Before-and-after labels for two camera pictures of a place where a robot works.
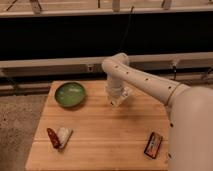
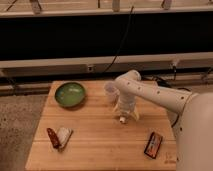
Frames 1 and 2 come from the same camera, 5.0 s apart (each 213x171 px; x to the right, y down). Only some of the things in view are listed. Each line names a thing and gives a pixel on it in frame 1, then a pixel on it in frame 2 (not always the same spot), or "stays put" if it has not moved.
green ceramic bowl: (70, 95) stays put
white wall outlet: (90, 68) stays put
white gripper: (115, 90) → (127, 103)
